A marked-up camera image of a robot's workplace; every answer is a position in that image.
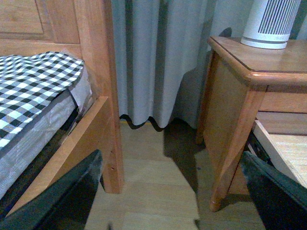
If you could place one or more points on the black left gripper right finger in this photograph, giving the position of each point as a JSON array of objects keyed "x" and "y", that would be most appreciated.
[{"x": 280, "y": 201}]

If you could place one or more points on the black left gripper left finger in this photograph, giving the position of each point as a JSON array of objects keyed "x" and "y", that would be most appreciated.
[{"x": 65, "y": 205}]

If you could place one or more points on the wooden drawer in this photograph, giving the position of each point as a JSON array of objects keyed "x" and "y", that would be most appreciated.
[{"x": 281, "y": 139}]

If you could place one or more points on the plastic wrapped mattress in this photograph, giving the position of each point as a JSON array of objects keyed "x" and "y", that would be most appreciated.
[{"x": 26, "y": 145}]

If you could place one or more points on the wooden nightstand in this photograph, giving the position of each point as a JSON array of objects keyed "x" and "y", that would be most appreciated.
[{"x": 242, "y": 81}]

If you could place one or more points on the checkered bed sheet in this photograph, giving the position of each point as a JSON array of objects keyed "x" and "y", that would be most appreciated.
[{"x": 28, "y": 84}]

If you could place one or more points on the white air purifier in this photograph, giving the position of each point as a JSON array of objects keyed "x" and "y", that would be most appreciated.
[{"x": 270, "y": 23}]

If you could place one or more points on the grey curtain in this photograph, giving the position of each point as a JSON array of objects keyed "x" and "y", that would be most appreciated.
[{"x": 162, "y": 54}]

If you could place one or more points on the wooden bed frame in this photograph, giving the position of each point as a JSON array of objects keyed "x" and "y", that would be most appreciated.
[{"x": 84, "y": 29}]

